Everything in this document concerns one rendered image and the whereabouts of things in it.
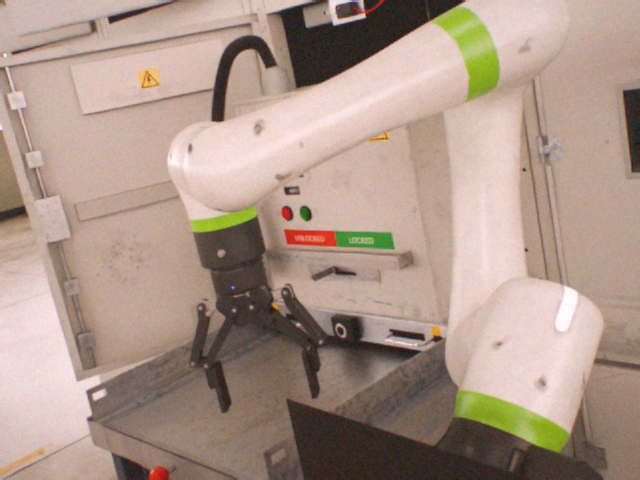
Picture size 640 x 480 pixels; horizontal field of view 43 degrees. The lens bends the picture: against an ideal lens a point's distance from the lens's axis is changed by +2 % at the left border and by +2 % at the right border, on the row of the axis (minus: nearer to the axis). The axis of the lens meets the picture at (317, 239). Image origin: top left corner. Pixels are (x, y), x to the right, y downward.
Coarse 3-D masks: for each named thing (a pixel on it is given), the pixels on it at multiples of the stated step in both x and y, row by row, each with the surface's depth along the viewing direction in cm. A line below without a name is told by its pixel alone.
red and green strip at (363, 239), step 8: (288, 232) 176; (296, 232) 174; (304, 232) 172; (312, 232) 170; (320, 232) 168; (328, 232) 167; (336, 232) 165; (344, 232) 163; (352, 232) 161; (360, 232) 160; (368, 232) 158; (376, 232) 157; (384, 232) 155; (288, 240) 177; (296, 240) 175; (304, 240) 173; (312, 240) 171; (320, 240) 169; (328, 240) 167; (336, 240) 166; (344, 240) 164; (352, 240) 162; (360, 240) 160; (368, 240) 159; (376, 240) 157; (384, 240) 156; (392, 240) 154; (384, 248) 156; (392, 248) 155
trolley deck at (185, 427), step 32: (256, 352) 180; (288, 352) 175; (320, 352) 172; (352, 352) 168; (384, 352) 164; (416, 352) 161; (192, 384) 169; (256, 384) 162; (288, 384) 158; (320, 384) 155; (352, 384) 152; (448, 384) 143; (128, 416) 160; (160, 416) 156; (192, 416) 153; (224, 416) 150; (256, 416) 147; (288, 416) 144; (416, 416) 137; (448, 416) 142; (128, 448) 152; (160, 448) 143; (192, 448) 140; (224, 448) 137; (256, 448) 135
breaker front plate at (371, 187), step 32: (352, 160) 155; (384, 160) 149; (320, 192) 165; (352, 192) 158; (384, 192) 152; (416, 192) 146; (288, 224) 175; (320, 224) 168; (352, 224) 161; (384, 224) 154; (416, 224) 148; (416, 256) 151; (320, 288) 174; (352, 288) 167; (384, 288) 160; (416, 288) 153
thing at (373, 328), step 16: (272, 304) 187; (320, 320) 176; (368, 320) 164; (384, 320) 161; (400, 320) 158; (416, 320) 155; (368, 336) 166; (384, 336) 162; (400, 336) 159; (416, 336) 156
